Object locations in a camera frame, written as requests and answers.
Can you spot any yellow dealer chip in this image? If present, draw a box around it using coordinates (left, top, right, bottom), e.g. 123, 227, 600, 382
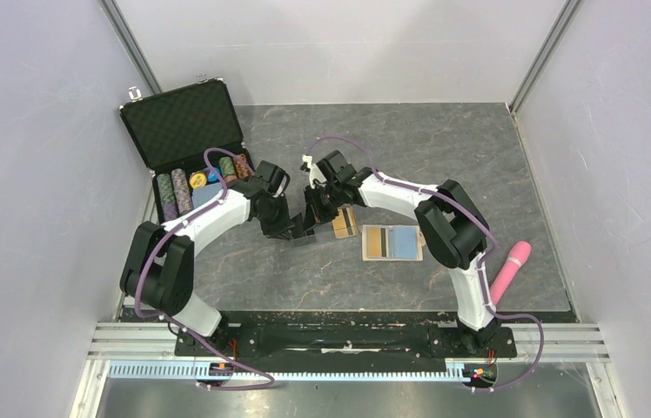
189, 172, 208, 189

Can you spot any pink cylinder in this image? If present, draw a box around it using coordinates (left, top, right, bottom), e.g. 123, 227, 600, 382
489, 241, 532, 305

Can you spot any black credit card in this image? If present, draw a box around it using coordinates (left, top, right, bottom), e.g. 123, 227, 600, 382
291, 213, 317, 247

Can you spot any blue dealer chip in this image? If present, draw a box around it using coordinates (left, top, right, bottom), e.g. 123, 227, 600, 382
206, 167, 220, 183

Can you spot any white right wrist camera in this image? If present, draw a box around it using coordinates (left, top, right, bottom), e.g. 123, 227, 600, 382
300, 154, 326, 188

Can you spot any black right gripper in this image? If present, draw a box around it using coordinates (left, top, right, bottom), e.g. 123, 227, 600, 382
303, 183, 344, 232

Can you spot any gold credit card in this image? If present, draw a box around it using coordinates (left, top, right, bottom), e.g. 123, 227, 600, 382
332, 206, 359, 239
365, 226, 389, 259

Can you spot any clear acrylic card stand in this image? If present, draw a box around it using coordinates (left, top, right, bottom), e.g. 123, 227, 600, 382
291, 206, 361, 249

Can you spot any black poker chip case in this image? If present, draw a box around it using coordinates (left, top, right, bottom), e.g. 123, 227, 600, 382
118, 78, 255, 223

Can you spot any beige leather card holder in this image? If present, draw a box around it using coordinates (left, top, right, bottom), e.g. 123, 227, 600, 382
361, 225, 424, 261

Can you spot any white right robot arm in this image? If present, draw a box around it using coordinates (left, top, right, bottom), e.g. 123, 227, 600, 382
300, 151, 500, 355

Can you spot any orange black poker chip stack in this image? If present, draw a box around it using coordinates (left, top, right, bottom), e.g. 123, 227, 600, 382
233, 153, 252, 180

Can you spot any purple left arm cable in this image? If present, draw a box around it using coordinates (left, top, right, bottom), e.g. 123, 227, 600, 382
131, 148, 276, 392

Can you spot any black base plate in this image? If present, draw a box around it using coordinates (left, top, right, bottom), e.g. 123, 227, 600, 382
174, 311, 518, 374

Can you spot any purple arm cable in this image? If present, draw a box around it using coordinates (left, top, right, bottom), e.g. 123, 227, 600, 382
306, 136, 546, 392
131, 148, 276, 392

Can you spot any green poker chip stack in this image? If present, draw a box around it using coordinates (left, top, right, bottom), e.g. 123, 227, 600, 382
156, 173, 176, 205

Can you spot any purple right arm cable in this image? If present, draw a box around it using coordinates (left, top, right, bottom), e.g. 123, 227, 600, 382
306, 136, 546, 392

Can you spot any blue playing card deck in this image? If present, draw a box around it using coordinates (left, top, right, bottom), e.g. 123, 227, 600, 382
191, 183, 222, 209

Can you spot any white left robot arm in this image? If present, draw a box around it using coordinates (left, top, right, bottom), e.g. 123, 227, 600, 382
119, 161, 294, 355

